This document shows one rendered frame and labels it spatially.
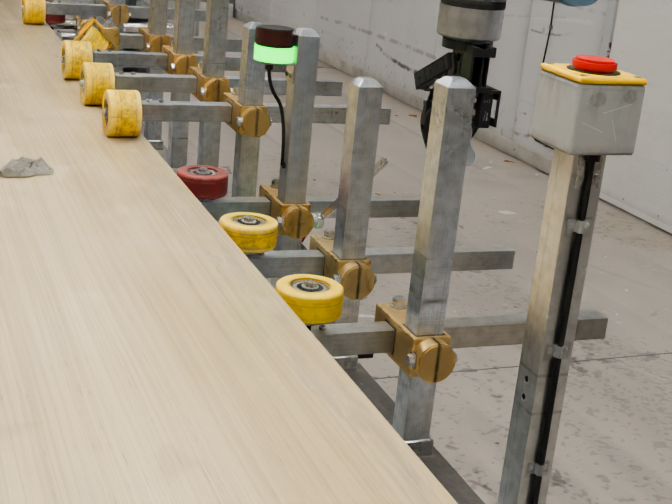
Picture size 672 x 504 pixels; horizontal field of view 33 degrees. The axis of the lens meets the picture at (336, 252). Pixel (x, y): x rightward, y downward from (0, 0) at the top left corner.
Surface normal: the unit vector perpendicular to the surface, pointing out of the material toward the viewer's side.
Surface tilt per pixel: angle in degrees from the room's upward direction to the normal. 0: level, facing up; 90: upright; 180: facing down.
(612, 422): 0
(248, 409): 0
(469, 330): 90
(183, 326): 0
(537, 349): 90
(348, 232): 90
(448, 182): 90
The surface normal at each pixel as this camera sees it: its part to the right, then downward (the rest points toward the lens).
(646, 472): 0.10, -0.94
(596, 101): 0.35, 0.33
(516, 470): -0.93, 0.03
